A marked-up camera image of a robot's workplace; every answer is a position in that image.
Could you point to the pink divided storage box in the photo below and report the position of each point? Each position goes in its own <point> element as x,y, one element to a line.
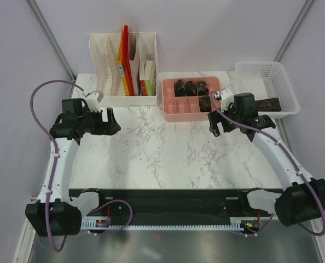
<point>186,108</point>

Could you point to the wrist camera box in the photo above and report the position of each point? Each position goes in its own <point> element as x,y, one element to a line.
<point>226,98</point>
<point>93,101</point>

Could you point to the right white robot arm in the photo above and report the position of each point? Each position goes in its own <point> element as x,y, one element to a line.
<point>303,197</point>

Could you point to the orange red folder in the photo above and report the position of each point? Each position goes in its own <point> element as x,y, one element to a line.
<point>123,62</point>

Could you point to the white file organizer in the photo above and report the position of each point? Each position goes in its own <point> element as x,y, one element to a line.
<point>104,49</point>

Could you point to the rolled tie front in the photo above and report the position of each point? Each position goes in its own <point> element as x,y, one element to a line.
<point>204,104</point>

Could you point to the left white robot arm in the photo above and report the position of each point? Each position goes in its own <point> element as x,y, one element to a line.
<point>54,212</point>

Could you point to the white slotted cable duct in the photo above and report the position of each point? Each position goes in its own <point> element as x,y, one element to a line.
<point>101,223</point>

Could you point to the beige paper folder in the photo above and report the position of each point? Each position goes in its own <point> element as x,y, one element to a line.
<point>134,60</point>

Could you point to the rolled tie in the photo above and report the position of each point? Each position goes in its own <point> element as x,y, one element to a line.
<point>204,104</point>
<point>179,88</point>
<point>191,88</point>
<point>202,88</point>

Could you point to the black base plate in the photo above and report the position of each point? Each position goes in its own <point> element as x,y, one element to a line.
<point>177,207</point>

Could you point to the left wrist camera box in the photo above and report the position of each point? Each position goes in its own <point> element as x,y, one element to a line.
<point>93,101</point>

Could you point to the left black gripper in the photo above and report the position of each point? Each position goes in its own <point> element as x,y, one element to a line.
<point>106,128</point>

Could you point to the dark paisley necktie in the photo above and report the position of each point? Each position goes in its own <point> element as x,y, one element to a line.
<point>269,105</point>

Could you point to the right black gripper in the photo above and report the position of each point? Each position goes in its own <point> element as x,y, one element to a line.
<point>214,119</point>

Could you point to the white perforated plastic basket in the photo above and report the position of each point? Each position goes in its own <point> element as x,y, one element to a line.
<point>266,80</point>

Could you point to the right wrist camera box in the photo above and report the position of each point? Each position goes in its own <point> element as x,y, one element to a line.
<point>226,98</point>

